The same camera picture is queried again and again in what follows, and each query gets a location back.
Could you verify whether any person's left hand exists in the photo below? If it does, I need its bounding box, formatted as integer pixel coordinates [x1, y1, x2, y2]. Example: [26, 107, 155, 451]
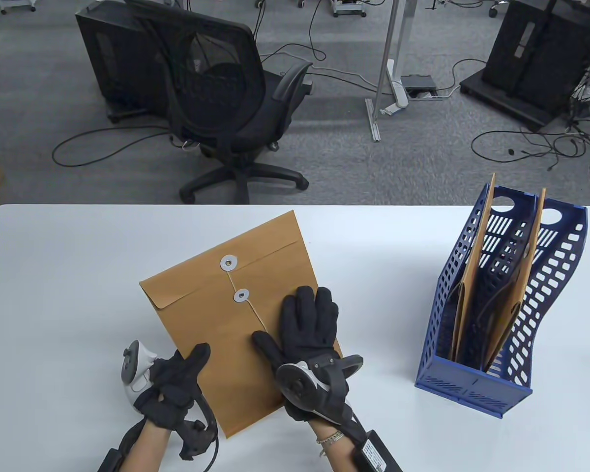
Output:
[133, 343, 211, 429]

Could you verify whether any person's right hand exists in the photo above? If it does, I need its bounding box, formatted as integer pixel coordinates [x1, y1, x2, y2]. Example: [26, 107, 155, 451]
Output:
[252, 286, 351, 424]

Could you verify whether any brown paper document pouch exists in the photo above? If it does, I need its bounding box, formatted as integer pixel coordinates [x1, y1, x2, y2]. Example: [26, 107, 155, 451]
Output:
[452, 173, 496, 363]
[482, 187, 547, 372]
[139, 210, 344, 438]

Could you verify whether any person's left forearm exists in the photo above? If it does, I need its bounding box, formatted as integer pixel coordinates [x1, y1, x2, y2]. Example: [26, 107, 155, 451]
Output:
[123, 420, 173, 472]

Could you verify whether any person's right forearm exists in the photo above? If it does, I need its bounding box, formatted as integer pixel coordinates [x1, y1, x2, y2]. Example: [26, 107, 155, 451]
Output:
[310, 420, 360, 472]

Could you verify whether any grey white tracking controller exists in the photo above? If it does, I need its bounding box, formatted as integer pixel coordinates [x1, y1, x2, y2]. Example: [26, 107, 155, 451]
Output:
[121, 340, 158, 407]
[275, 354, 364, 410]

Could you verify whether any black labelled wrist box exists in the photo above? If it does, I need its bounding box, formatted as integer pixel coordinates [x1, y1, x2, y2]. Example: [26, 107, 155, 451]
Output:
[352, 429, 404, 472]

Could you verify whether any blue plastic file holder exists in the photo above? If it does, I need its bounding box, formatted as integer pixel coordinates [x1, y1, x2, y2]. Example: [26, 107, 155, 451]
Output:
[415, 183, 589, 419]

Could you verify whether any black mesh office chair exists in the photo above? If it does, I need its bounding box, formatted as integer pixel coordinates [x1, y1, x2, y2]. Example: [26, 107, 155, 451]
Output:
[126, 0, 314, 205]

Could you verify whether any white power strip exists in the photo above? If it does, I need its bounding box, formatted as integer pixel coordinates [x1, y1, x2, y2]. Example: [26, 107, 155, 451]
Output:
[380, 59, 410, 117]

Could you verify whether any flat black floor box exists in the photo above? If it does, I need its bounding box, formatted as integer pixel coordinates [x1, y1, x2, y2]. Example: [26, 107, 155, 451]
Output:
[402, 74, 439, 94]

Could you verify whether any metal desk leg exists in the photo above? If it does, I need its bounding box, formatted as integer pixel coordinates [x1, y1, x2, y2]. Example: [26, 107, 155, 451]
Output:
[365, 0, 417, 143]

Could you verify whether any black wheeled platform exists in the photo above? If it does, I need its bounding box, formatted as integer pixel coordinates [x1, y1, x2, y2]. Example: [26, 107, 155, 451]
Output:
[460, 68, 571, 132]

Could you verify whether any white wheeled stand base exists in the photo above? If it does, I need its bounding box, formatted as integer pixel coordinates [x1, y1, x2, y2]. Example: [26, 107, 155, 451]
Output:
[331, 0, 368, 18]

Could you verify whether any black computer cabinet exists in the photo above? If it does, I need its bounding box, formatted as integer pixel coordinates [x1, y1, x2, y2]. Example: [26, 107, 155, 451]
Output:
[75, 0, 175, 123]

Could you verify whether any tall black equipment cabinet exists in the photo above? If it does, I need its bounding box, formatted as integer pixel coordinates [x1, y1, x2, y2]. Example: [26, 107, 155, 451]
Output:
[484, 0, 590, 115]

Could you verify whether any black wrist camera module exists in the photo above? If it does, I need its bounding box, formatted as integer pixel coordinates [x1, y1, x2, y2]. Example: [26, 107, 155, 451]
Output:
[178, 417, 220, 461]

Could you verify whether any silver beaded bracelet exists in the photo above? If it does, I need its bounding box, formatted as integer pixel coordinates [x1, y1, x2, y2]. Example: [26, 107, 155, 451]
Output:
[317, 430, 345, 458]

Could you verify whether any grey floor cable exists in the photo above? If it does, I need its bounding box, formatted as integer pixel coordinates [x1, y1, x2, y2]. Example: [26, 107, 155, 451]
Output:
[261, 43, 391, 94]

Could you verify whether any black floor cable loop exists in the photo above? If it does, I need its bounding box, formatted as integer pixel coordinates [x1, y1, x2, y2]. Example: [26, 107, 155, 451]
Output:
[52, 125, 174, 168]

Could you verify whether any tangle of black cables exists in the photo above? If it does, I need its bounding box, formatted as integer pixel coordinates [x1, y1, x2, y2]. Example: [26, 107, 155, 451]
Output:
[471, 49, 590, 200]

